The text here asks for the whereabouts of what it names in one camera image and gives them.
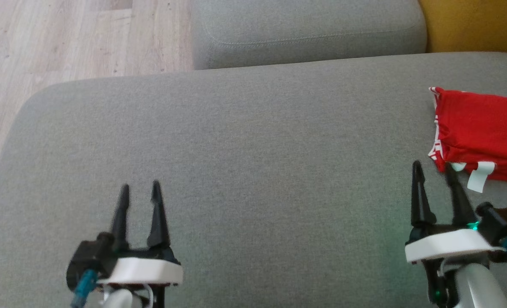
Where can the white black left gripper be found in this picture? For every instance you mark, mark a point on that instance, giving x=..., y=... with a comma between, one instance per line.
x=146, y=271

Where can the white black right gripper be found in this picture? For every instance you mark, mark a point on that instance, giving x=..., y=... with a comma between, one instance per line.
x=446, y=244

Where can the red Bulls 23 jersey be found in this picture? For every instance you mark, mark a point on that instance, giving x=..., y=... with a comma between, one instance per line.
x=480, y=124

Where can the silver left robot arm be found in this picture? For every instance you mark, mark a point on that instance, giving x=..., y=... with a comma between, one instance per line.
x=121, y=299

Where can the yellow sofa back cushion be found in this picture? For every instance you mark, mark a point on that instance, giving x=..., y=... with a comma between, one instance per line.
x=476, y=23

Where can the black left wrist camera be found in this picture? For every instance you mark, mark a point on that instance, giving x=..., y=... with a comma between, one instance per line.
x=86, y=261

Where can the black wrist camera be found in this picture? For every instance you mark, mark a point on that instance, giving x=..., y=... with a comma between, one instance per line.
x=86, y=261
x=503, y=224

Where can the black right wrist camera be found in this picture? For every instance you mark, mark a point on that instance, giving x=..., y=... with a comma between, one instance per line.
x=503, y=224

